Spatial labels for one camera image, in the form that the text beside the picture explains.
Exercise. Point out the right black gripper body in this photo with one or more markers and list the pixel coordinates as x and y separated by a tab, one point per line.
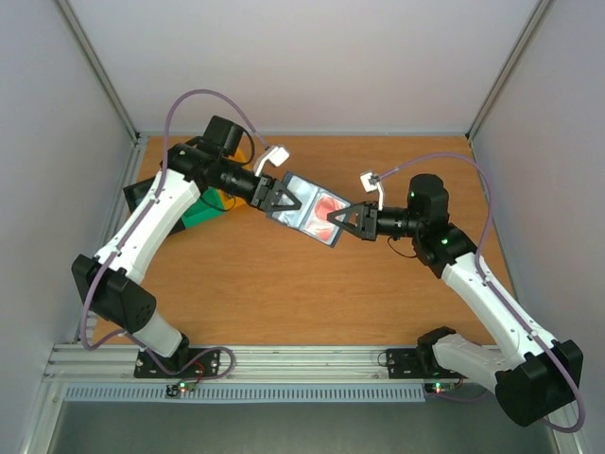
369	220

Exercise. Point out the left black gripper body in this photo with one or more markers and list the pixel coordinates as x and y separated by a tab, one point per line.
257	199

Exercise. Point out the blue card holder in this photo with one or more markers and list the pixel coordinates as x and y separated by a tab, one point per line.
308	193

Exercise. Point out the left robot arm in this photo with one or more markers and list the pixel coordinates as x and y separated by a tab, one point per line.
109	282

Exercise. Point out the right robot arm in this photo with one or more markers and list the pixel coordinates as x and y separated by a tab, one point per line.
530	373

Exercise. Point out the yellow plastic bin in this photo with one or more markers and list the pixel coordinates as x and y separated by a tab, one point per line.
242	158

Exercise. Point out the green plastic bin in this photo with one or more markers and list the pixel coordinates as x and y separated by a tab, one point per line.
209	206

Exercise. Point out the black plastic bin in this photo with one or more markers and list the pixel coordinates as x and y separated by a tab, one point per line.
135	193

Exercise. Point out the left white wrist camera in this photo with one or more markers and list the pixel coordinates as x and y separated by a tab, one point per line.
274	155

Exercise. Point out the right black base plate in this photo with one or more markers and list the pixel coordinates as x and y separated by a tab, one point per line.
404	363

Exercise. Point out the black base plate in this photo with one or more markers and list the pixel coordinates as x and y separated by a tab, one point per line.
188	364
404	363

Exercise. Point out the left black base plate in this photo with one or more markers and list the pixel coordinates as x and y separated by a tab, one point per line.
188	364

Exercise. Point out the grey slotted cable duct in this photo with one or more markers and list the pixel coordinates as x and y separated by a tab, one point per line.
246	393

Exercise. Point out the aluminium front rail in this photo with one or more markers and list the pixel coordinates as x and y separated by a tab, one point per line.
260	364

